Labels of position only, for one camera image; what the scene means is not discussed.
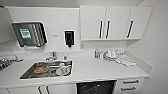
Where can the black built-in dishwasher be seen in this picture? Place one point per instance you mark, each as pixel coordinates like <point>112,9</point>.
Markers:
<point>95,87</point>

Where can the blue dish soap bottle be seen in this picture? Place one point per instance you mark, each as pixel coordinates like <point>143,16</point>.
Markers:
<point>96,54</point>

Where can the small white bottle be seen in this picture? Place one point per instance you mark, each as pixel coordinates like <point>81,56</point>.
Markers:
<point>101,56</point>

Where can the chrome sink knob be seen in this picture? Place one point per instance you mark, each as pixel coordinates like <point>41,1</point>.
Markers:
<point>64,58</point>

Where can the white cup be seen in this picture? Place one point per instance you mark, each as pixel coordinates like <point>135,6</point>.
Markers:
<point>63,69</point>

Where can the chrome sink faucet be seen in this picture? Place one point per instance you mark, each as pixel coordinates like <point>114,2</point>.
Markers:
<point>51,55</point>

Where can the white cloth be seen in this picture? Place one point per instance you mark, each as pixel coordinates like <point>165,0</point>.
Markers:
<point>126,60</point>

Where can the steel kitchen sink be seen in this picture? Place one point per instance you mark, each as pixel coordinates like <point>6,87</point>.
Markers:
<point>46,76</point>

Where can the white two-door base cabinet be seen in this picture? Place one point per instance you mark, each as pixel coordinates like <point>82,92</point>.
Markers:
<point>60,89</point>

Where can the orange bowl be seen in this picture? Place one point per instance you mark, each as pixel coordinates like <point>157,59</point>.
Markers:
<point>40,69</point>

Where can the steel paper towel dispenser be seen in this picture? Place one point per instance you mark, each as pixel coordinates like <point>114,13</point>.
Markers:
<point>29,33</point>

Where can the white drawer unit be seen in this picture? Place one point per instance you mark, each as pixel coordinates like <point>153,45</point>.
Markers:
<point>130,85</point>

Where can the white wall outlet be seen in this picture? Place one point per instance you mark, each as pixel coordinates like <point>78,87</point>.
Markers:
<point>81,45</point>

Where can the black wall soap dispenser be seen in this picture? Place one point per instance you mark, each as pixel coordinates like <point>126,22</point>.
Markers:
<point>69,38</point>

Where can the white wall switch plate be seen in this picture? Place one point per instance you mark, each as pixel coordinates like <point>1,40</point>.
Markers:
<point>55,34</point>

